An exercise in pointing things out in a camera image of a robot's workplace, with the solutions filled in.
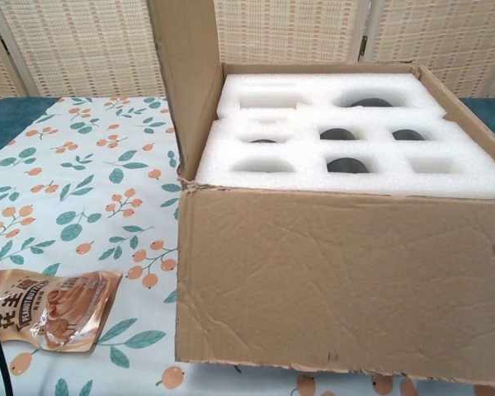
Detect brown and red cardboard box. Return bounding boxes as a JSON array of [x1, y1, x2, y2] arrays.
[[147, 0, 495, 387]]

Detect white foam insert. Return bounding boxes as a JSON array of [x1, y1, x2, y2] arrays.
[[195, 73, 495, 198]]

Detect large dark grey ceramic vessel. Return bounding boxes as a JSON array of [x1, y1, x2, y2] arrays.
[[346, 97, 395, 109]]

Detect floral white tablecloth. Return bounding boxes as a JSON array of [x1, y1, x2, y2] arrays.
[[0, 95, 495, 396]]

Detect orange peanut butter pouch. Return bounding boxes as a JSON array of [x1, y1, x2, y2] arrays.
[[0, 268, 124, 354]]

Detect woven bamboo folding screen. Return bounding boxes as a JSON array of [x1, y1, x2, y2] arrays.
[[0, 0, 495, 100]]

